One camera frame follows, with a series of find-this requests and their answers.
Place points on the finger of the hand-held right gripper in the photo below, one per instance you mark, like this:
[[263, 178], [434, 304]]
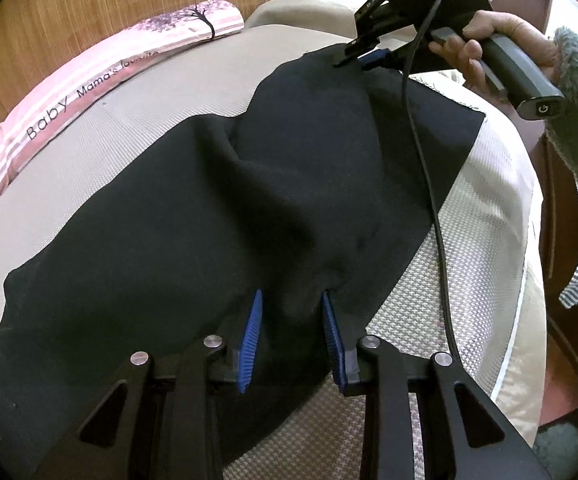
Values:
[[371, 59], [366, 25]]

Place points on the beige woven bed mattress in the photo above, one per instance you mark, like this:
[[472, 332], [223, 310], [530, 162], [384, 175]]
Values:
[[119, 160]]

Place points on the bamboo wall mat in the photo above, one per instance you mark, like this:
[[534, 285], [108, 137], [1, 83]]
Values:
[[94, 5]]

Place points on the green rug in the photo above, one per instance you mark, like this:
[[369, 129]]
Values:
[[574, 452]]

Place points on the brown wooden furniture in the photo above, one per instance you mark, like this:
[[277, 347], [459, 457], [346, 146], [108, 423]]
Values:
[[561, 240]]

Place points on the person's right hand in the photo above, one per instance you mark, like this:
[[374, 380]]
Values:
[[516, 30]]

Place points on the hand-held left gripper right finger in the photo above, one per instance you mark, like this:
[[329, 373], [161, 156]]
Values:
[[333, 340]]

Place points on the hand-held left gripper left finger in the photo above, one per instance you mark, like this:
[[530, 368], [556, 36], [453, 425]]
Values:
[[250, 345]]

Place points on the black elastic band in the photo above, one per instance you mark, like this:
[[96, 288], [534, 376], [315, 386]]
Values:
[[210, 27]]

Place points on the black pants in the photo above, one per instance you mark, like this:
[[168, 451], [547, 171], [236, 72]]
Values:
[[209, 200]]

